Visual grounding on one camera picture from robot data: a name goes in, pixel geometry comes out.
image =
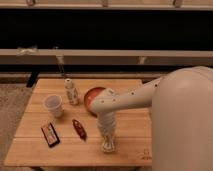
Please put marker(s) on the grey bench rail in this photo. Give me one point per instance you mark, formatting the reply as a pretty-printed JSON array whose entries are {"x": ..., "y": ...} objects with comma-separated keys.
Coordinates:
[{"x": 32, "y": 56}]

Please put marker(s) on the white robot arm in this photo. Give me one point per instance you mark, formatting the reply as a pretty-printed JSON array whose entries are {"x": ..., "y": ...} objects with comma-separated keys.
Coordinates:
[{"x": 181, "y": 106}]

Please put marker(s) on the orange bowl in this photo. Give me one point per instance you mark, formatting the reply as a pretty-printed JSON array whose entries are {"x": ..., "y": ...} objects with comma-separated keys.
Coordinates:
[{"x": 89, "y": 96}]

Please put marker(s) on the black snack bar packet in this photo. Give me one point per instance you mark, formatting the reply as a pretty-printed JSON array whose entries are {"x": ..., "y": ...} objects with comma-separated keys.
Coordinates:
[{"x": 50, "y": 135}]

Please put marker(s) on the translucent plastic cup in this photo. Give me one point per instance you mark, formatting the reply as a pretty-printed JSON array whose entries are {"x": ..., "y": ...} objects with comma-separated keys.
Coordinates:
[{"x": 53, "y": 103}]

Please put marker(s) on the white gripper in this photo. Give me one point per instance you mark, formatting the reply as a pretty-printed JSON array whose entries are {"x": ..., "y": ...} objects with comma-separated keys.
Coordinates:
[{"x": 106, "y": 124}]

